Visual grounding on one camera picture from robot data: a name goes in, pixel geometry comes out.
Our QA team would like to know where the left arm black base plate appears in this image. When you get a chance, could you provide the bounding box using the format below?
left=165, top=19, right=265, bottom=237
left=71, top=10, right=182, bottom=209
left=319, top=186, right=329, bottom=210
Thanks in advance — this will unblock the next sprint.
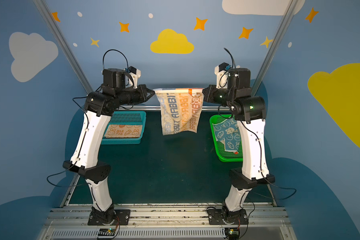
left=88, top=208, right=131, bottom=226

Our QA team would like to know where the horizontal aluminium frame rail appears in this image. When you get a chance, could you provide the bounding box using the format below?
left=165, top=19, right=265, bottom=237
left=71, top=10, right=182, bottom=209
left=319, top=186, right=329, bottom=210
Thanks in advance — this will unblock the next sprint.
left=116, top=105, right=231, bottom=112

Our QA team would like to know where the right aluminium frame post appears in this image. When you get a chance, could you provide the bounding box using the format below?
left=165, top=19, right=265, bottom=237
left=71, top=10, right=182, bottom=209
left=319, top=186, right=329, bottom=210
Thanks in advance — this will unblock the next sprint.
left=251, top=0, right=300, bottom=97

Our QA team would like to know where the aluminium frame post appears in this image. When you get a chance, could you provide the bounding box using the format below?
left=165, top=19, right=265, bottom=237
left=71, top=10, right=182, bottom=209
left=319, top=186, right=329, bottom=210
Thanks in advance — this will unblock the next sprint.
left=33, top=0, right=94, bottom=94
left=251, top=0, right=300, bottom=97

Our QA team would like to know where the orange bunny pattern towel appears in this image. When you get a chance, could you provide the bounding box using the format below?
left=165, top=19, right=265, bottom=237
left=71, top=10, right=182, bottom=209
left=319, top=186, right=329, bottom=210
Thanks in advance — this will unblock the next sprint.
left=104, top=125, right=143, bottom=139

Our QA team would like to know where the teal pattern towel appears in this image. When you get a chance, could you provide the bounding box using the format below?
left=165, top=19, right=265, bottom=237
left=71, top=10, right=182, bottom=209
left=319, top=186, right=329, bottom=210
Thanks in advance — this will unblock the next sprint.
left=213, top=119, right=241, bottom=153

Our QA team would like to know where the teal plastic basket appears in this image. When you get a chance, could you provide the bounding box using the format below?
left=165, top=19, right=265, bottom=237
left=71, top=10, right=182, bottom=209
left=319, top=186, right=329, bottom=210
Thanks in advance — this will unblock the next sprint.
left=101, top=111, right=146, bottom=145

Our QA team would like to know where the left aluminium frame post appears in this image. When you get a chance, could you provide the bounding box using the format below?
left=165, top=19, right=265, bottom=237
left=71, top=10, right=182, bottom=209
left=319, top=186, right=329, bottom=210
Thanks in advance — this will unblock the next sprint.
left=33, top=0, right=94, bottom=94

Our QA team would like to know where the small circuit board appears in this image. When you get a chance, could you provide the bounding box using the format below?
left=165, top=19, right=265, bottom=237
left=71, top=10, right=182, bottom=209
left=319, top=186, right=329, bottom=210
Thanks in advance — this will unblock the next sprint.
left=224, top=228, right=240, bottom=240
left=97, top=228, right=116, bottom=240

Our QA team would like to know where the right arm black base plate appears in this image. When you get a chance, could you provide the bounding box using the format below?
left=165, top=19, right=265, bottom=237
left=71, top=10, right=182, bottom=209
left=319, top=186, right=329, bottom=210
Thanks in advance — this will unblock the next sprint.
left=206, top=208, right=249, bottom=225

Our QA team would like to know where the right small circuit board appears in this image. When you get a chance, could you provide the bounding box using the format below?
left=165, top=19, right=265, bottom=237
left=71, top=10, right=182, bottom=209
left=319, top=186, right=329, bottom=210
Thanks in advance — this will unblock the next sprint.
left=224, top=228, right=240, bottom=240

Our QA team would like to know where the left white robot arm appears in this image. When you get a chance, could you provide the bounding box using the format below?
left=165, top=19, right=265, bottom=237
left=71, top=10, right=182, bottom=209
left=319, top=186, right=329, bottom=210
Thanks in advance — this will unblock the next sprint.
left=63, top=67, right=155, bottom=225

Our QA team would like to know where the green plastic basket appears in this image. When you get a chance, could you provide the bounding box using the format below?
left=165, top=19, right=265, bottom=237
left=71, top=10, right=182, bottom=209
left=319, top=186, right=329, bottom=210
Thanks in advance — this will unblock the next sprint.
left=210, top=115, right=243, bottom=163

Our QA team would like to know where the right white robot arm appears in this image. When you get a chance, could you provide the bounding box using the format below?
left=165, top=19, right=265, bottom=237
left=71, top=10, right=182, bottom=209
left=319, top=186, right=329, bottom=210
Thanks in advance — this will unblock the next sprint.
left=203, top=66, right=275, bottom=224

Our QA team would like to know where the left small circuit board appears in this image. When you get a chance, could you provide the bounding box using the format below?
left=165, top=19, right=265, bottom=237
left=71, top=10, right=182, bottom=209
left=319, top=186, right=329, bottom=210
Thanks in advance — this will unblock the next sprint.
left=97, top=228, right=116, bottom=240

